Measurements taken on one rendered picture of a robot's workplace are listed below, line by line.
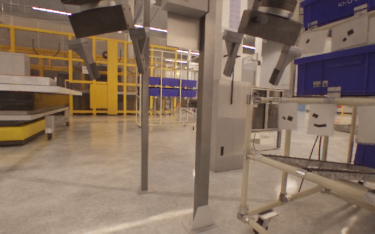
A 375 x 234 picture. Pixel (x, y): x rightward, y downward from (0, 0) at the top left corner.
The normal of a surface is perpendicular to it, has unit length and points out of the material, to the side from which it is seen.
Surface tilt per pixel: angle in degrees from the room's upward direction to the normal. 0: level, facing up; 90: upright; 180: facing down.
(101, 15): 114
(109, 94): 90
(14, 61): 90
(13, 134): 90
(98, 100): 90
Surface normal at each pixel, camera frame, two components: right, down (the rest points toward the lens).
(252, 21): 0.11, 0.48
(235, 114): 0.41, 0.09
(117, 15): -0.11, 0.47
